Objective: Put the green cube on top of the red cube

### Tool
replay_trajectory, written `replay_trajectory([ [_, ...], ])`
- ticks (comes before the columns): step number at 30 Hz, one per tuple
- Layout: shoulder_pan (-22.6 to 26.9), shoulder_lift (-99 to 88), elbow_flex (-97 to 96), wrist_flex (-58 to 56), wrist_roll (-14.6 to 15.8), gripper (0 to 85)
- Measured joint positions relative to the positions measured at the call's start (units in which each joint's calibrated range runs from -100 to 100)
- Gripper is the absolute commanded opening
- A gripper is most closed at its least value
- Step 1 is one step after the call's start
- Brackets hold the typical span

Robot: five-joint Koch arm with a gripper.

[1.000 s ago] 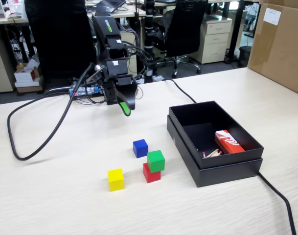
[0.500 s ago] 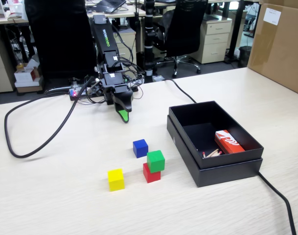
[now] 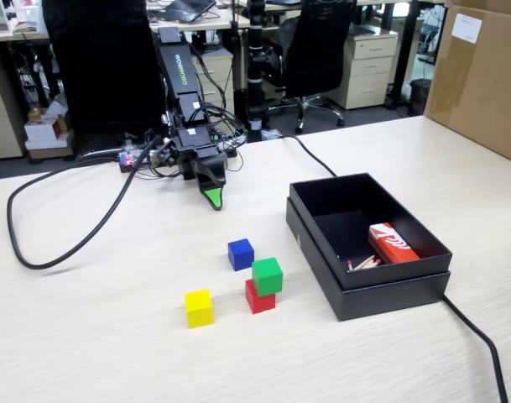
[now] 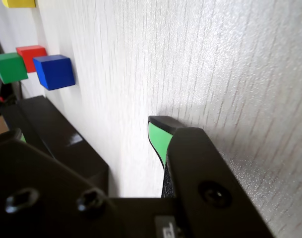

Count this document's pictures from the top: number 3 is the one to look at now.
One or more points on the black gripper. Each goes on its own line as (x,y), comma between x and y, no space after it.
(194,137)

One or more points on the green cube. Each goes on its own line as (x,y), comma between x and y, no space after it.
(267,277)

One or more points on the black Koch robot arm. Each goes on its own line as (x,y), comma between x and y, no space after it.
(178,63)

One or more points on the beige drawer cabinet behind arm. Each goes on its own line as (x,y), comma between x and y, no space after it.
(219,80)

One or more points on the blue cube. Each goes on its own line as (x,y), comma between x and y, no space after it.
(241,255)

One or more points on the yellow cube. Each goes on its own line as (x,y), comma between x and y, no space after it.
(199,308)

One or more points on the red cube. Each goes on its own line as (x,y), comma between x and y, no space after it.
(261,303)

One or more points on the control board with red LED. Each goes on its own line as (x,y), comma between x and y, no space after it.
(131,159)

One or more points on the black pole with white bands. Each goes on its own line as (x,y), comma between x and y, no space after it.
(255,63)

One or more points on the black cardboard box tray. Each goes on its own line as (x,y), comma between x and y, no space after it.
(343,197)

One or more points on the large black office chair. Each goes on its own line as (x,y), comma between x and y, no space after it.
(104,63)

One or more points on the brown flat carton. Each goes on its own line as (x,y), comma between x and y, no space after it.
(49,153)

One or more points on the red-tipped wooden match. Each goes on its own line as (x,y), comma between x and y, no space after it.
(360,262)
(370,266)
(366,264)

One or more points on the black office chair chrome base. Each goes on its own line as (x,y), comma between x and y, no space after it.
(314,50)

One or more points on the black laptop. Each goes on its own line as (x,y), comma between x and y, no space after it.
(184,10)

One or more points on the white small carton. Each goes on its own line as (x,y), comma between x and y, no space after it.
(43,130)

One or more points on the orange white matchbox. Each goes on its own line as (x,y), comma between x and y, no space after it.
(391,247)

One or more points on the black open box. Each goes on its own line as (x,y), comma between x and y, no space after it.
(385,300)

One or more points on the black trash bin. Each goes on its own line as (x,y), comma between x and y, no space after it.
(419,96)

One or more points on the beige office desk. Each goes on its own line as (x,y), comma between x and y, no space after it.
(20,33)

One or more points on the white red small box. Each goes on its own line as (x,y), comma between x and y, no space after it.
(28,10)

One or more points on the large brown cardboard box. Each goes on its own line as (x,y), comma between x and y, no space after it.
(477,84)

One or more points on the small board camera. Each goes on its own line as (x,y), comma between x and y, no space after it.
(168,156)

